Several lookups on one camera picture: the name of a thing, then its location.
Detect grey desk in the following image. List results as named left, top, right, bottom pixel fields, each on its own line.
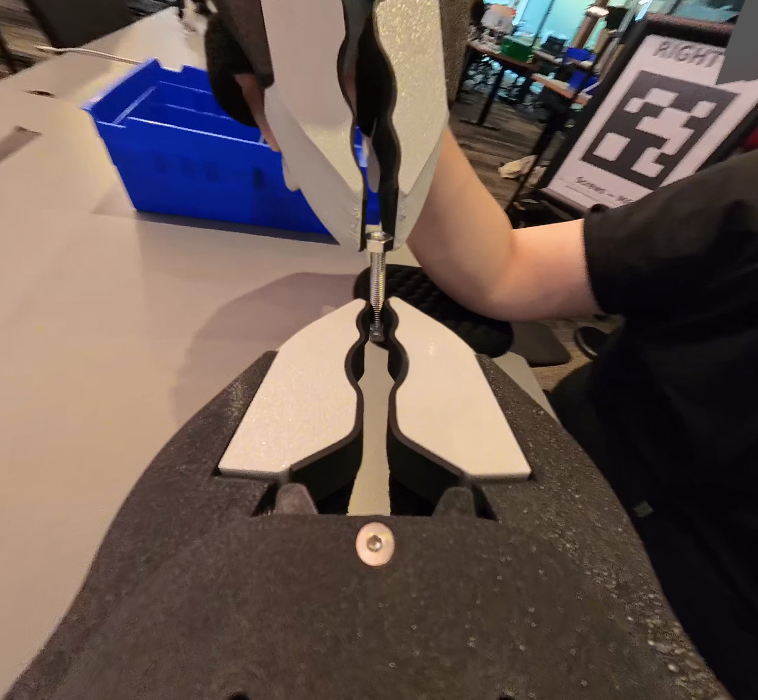
left=0, top=6, right=557, bottom=695

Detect silver bolt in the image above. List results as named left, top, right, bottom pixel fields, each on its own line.
left=364, top=230, right=393, bottom=334

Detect person's right forearm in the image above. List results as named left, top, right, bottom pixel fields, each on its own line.
left=407, top=126, right=608, bottom=322

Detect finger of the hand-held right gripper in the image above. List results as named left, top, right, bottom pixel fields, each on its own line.
left=251, top=0, right=365, bottom=252
left=354, top=0, right=450, bottom=250

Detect person's right hand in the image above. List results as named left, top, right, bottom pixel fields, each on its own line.
left=235, top=74, right=283, bottom=153

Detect person's black clothing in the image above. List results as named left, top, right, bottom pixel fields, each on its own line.
left=548, top=146, right=758, bottom=700

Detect blue plastic bin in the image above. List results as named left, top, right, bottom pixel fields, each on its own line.
left=83, top=58, right=380, bottom=236

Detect grey cable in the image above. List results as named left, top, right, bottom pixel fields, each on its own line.
left=34, top=46, right=146, bottom=66

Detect black and white marker sign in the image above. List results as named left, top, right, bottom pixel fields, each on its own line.
left=542, top=13, right=758, bottom=218

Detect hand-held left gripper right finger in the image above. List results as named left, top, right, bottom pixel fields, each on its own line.
left=386, top=296, right=533, bottom=487

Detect background wooden table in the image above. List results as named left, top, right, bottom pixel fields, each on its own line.
left=465, top=40, right=593, bottom=127

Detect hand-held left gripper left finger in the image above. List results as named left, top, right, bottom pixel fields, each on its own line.
left=218, top=298, right=371, bottom=485

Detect black foam pad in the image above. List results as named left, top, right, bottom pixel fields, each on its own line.
left=354, top=264, right=515, bottom=359

